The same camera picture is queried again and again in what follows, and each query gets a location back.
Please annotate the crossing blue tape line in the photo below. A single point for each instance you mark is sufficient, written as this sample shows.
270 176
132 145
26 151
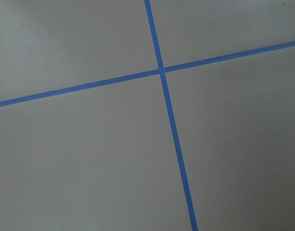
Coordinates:
170 113

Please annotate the long blue tape line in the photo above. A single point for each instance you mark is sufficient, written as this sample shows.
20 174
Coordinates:
147 73

